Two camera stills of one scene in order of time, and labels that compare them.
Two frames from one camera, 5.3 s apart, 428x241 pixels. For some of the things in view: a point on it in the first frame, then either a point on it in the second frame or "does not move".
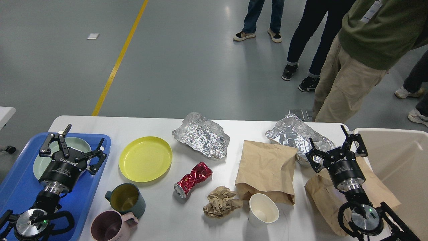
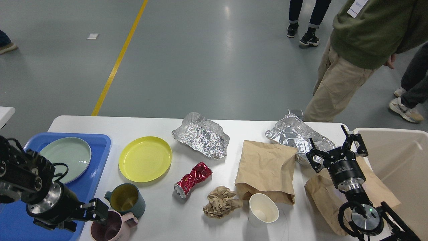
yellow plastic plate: [145, 159] does not move
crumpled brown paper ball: [220, 202] does not move
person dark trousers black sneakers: [314, 11] -> [310, 38]
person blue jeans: [253, 13] -> [6, 45]
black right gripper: [341, 163] does not move
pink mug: [111, 225] does not move
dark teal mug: [126, 198] does not move
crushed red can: [201, 173] does not move
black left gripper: [61, 175] -> [60, 203]
